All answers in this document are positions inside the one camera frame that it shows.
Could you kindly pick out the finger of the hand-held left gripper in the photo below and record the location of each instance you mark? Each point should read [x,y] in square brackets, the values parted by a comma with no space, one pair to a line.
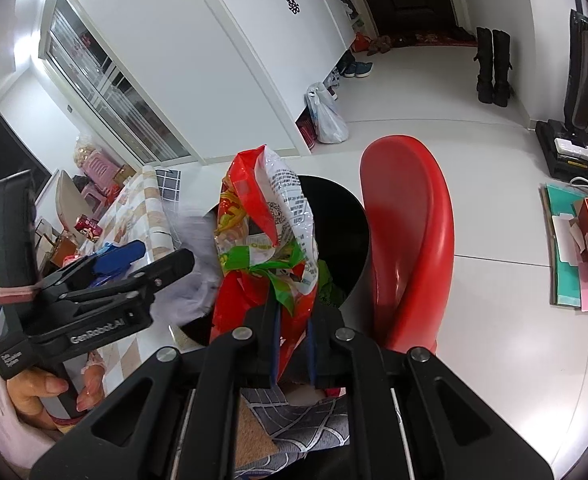
[173,265]
[118,257]

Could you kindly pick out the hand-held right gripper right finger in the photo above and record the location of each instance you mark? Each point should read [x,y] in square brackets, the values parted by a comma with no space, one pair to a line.
[314,355]

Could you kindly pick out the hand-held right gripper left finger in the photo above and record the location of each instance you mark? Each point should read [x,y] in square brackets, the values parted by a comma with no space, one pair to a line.
[274,355]

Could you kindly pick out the red snack bag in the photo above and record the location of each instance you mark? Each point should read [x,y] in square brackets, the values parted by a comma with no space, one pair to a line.
[239,300]

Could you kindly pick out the green plastic bag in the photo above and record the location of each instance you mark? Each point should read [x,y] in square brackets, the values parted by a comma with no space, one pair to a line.
[330,285]

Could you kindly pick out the black trash bin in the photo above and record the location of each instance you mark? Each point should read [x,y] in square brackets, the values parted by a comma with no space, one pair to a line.
[339,225]

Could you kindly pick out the person's left forearm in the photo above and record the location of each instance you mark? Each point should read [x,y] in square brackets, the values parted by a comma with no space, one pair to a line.
[13,437]

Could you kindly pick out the person's left hand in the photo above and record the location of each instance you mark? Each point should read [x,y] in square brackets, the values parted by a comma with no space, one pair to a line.
[28,395]

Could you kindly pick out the red drink can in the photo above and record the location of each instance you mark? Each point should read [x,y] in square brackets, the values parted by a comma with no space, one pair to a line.
[87,227]

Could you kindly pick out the beige chair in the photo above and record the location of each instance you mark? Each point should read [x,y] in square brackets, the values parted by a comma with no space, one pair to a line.
[71,200]

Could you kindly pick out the grey patterned garment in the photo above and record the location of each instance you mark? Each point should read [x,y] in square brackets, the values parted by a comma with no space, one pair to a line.
[309,425]

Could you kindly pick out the small cardboard box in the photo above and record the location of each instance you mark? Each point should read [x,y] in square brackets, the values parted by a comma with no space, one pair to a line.
[124,175]

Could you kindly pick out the pink plastic stool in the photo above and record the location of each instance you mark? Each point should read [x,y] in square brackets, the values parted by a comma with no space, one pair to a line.
[101,175]

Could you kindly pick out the red plastic chair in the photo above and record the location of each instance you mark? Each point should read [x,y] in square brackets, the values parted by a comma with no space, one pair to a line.
[404,220]

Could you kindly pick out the sliding glass door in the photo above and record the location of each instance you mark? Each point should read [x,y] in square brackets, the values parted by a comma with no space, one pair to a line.
[98,75]

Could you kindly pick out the white shopping bag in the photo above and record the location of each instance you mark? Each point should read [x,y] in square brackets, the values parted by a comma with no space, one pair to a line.
[331,125]

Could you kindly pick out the white cabinet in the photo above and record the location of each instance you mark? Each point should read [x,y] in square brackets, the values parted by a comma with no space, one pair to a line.
[274,60]

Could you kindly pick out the teal paper folder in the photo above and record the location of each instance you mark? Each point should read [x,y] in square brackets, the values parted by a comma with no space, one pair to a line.
[566,275]

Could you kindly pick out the blue shoes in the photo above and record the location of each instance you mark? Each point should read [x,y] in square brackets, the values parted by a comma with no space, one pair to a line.
[359,70]

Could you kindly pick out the brown slippers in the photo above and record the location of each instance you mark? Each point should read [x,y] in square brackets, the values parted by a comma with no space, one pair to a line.
[378,46]

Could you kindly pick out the black boot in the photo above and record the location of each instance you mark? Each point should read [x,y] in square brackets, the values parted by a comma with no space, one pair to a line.
[502,67]
[485,65]

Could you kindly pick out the red doormat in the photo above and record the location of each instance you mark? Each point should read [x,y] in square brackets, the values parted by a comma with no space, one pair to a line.
[434,37]

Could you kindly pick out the black upright vacuum cleaner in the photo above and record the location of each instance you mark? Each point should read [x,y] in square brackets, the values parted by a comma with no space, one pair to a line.
[579,85]

